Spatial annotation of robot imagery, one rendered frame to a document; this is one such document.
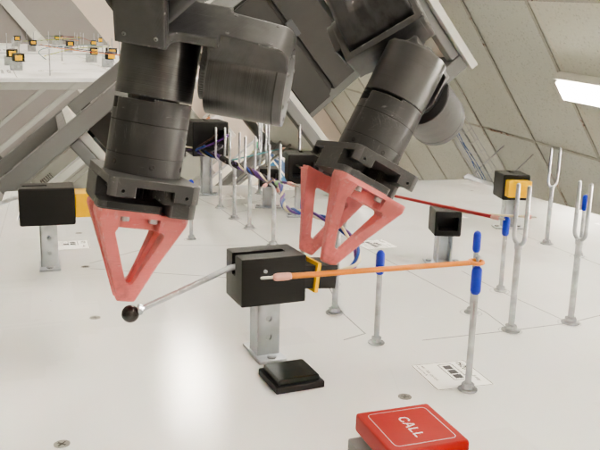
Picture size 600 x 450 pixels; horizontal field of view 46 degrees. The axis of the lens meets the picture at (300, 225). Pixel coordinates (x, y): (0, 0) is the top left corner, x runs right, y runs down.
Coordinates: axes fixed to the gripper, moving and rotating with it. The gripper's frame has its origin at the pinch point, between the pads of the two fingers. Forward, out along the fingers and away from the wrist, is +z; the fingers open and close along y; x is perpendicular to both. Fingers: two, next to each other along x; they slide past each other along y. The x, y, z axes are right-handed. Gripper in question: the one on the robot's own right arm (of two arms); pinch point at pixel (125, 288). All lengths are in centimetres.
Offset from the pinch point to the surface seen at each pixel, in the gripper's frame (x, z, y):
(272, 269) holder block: -11.1, -3.0, -2.1
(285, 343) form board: -15.2, 4.5, 1.5
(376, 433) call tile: -10.9, 1.8, -21.2
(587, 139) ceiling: -338, -38, 287
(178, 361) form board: -5.4, 6.1, 0.9
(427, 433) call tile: -13.6, 1.3, -22.3
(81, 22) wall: -78, -77, 750
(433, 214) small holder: -41.7, -6.7, 20.4
